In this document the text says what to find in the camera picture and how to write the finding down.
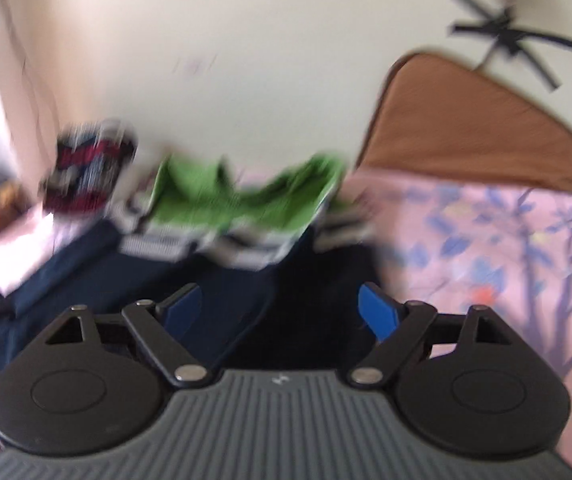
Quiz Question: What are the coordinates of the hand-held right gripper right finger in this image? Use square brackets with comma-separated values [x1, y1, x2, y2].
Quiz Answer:
[348, 282, 514, 387]

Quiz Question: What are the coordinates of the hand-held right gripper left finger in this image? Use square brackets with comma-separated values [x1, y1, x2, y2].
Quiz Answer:
[43, 282, 213, 387]

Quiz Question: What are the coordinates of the dark navy garment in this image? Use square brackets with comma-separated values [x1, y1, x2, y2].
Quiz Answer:
[0, 217, 384, 396]

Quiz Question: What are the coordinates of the green garment with striped trim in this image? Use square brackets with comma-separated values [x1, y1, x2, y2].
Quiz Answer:
[116, 152, 374, 268]

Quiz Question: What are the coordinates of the pink floral bedsheet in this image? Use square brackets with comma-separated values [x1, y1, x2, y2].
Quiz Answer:
[0, 167, 572, 478]

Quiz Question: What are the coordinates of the black red patterned sweater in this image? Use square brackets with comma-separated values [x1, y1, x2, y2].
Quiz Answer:
[40, 120, 140, 216]

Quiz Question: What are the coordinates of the brown padded headboard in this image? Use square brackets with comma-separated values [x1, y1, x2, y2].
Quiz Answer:
[356, 50, 572, 194]

